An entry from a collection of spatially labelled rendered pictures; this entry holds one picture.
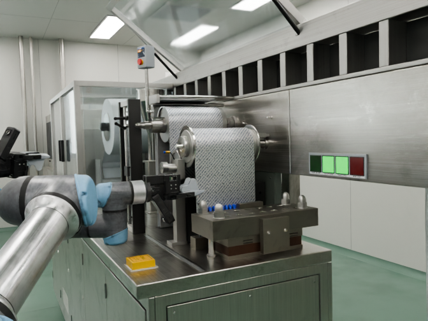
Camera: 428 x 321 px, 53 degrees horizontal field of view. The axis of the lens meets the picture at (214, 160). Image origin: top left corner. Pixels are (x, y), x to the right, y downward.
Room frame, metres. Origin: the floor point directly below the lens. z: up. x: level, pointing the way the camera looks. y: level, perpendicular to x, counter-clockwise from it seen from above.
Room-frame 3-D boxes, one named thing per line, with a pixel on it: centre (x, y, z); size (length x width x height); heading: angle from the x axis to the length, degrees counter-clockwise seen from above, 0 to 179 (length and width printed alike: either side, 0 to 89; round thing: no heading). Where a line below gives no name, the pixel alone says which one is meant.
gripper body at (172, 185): (1.41, 0.17, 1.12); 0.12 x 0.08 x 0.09; 116
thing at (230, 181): (1.52, -0.04, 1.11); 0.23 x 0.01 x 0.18; 116
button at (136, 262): (1.27, 0.23, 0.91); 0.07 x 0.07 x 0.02; 26
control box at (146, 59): (2.02, 0.31, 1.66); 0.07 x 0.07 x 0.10; 44
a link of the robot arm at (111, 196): (1.34, 0.32, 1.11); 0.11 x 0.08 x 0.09; 116
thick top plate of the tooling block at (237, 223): (1.43, -0.13, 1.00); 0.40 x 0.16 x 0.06; 116
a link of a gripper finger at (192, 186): (1.44, 0.07, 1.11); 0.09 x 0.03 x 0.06; 115
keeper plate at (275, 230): (1.35, -0.19, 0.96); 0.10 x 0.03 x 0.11; 116
